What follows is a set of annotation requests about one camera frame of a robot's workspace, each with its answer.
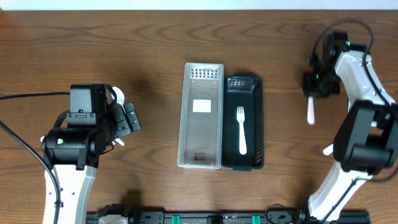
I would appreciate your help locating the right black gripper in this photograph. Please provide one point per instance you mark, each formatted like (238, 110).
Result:
(310, 90)

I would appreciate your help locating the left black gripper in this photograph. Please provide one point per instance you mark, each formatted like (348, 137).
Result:
(125, 119)

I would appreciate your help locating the white plastic fork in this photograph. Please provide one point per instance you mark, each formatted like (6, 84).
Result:
(240, 117)
(310, 111)

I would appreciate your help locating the clear perforated plastic basket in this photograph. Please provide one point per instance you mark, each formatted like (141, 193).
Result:
(201, 118)

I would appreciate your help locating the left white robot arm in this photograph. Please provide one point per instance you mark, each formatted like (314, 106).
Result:
(72, 154)

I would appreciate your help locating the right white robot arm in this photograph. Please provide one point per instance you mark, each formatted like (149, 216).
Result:
(366, 142)

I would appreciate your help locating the white plastic spoon near basket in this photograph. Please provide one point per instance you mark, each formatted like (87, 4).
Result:
(118, 96)

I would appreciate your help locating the white plastic spoon right side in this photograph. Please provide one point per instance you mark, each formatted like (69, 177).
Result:
(328, 150)

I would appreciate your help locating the black perforated plastic basket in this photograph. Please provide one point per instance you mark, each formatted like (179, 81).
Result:
(243, 89)

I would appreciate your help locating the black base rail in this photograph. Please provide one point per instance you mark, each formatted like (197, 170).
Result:
(117, 213)

